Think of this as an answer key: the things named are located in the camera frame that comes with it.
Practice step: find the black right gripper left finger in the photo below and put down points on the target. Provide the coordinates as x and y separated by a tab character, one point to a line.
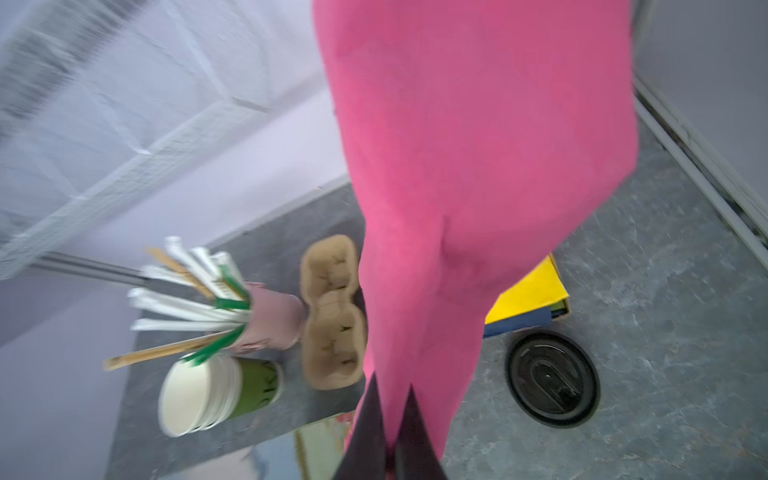
366	454

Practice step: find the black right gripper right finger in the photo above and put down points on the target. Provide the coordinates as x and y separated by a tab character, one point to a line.
414	456

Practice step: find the green white paper bag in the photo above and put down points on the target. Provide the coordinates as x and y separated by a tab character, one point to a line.
313	451

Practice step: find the paper cups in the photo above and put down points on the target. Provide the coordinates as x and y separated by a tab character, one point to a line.
200	397

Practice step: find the pink paper sheet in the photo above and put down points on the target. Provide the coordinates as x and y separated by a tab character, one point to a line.
478	136

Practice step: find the brown pulp cup carrier stack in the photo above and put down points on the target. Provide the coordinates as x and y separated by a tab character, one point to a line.
335	335

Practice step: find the stack of black cup lids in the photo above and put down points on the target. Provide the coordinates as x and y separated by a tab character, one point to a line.
552	379

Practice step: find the pink straw holder cup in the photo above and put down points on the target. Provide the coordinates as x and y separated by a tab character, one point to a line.
276	321

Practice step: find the bundle of wrapped straws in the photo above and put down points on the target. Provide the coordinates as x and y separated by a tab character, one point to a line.
220	317

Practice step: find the long white wire shelf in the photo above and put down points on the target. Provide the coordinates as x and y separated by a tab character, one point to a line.
101	100

